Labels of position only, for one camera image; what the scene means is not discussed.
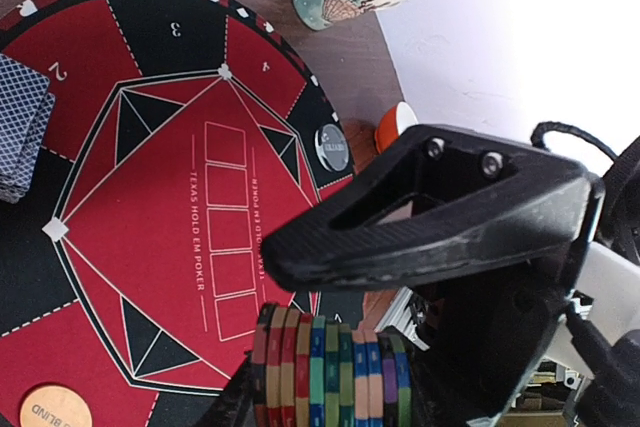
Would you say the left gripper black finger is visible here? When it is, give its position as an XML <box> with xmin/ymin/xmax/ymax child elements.
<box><xmin>204</xmin><ymin>351</ymin><xmax>256</xmax><ymax>427</ymax></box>

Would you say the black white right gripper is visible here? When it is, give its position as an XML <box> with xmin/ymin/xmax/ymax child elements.
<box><xmin>260</xmin><ymin>125</ymin><xmax>639</xmax><ymax>426</ymax></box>

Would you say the mixed colour chip stack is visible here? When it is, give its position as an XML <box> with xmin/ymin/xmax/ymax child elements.
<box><xmin>250</xmin><ymin>303</ymin><xmax>413</xmax><ymax>427</ymax></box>

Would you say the black dealer button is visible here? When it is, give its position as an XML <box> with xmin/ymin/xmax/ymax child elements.
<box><xmin>314</xmin><ymin>124</ymin><xmax>349</xmax><ymax>172</ymax></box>

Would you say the orange big blind button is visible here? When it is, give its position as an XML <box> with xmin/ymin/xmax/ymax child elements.
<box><xmin>19</xmin><ymin>384</ymin><xmax>93</xmax><ymax>427</ymax></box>

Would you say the blue backed card deck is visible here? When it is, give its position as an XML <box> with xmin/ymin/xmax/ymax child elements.
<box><xmin>1</xmin><ymin>55</ymin><xmax>56</xmax><ymax>204</ymax></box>

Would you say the white orange bowl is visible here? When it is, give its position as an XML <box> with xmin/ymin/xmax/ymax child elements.
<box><xmin>374</xmin><ymin>102</ymin><xmax>418</xmax><ymax>153</ymax></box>

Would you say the round red black poker mat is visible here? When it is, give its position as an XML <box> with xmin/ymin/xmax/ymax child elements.
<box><xmin>1</xmin><ymin>0</ymin><xmax>362</xmax><ymax>426</ymax></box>

